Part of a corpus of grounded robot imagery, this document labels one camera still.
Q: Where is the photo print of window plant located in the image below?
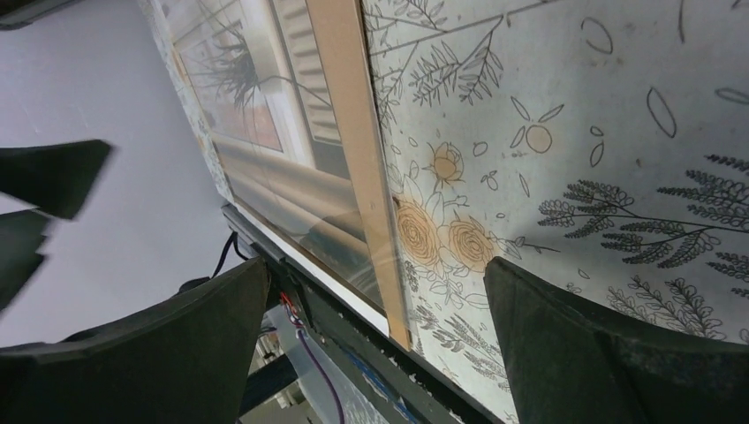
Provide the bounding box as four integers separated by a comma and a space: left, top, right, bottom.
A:
141, 1, 390, 333

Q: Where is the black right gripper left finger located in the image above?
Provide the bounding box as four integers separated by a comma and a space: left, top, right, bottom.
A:
1, 258, 269, 423

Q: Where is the brown cardboard backing board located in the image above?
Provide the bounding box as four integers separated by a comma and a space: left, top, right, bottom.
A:
307, 1, 412, 351

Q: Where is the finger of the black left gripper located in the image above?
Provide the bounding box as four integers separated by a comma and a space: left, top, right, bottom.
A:
1, 209, 51, 312
1, 140, 113, 220

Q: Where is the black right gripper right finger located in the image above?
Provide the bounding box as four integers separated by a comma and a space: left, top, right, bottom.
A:
484, 257, 748, 423

